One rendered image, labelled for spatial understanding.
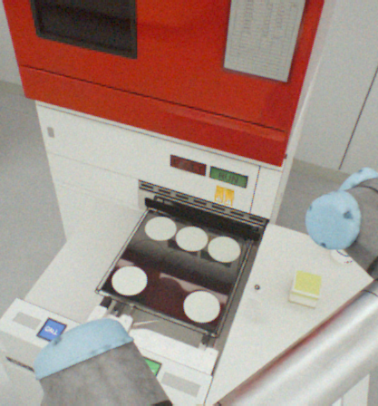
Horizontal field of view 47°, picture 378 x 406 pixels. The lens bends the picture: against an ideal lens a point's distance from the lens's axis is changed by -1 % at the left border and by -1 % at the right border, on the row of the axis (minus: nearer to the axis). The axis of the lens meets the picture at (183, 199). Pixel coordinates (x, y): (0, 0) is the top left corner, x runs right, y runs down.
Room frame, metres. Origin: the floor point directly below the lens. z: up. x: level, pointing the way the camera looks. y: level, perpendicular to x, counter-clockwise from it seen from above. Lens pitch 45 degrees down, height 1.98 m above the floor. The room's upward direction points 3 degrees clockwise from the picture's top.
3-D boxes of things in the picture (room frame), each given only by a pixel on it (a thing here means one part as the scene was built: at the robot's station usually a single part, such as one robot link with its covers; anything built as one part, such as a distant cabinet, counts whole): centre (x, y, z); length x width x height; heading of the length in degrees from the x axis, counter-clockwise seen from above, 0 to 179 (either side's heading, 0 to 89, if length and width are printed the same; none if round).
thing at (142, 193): (1.01, -0.05, 0.89); 0.44 x 0.02 x 0.10; 71
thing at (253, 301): (0.62, -0.20, 1.03); 0.06 x 0.04 x 0.13; 161
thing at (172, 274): (0.80, 0.00, 0.90); 0.34 x 0.34 x 0.01; 71
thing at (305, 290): (0.67, -0.34, 1.00); 0.07 x 0.07 x 0.07; 75
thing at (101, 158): (1.08, 0.11, 1.02); 0.82 x 0.03 x 0.40; 71
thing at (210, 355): (0.49, -0.09, 0.89); 0.08 x 0.03 x 0.03; 161
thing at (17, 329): (0.48, 0.18, 0.89); 0.55 x 0.09 x 0.14; 71
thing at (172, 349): (0.55, 0.07, 0.87); 0.36 x 0.08 x 0.03; 71
